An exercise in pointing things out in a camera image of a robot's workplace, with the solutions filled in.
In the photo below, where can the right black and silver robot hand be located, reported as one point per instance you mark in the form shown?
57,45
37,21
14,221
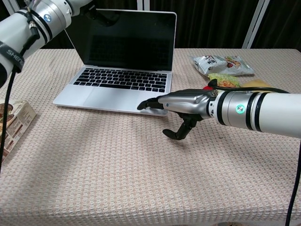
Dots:
185,102

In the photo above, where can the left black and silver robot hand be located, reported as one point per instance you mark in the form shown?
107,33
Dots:
103,17

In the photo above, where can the silver laptop with apple logo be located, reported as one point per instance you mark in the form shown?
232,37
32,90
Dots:
122,96

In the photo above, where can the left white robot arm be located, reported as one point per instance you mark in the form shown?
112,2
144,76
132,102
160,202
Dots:
16,30

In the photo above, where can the red round disc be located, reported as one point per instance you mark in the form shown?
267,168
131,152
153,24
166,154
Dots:
207,87

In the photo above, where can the green and yellow snack bag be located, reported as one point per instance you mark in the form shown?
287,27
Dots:
225,78

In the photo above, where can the white printed snack bag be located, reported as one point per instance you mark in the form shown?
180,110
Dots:
218,64

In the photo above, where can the yellow flat sponge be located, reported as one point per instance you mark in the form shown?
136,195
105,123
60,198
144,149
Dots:
255,83

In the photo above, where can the black curtain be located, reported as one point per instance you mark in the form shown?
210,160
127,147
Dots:
211,23

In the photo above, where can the beige waffle-weave tablecloth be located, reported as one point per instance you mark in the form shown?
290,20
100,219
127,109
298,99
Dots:
141,183

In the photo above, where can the brown printed cookie box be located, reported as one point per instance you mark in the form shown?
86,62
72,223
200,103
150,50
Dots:
16,122

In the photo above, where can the white upright frame pole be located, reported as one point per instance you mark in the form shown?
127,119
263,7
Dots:
143,4

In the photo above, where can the white slanted frame pole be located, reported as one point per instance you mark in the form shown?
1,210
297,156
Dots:
9,4
255,23

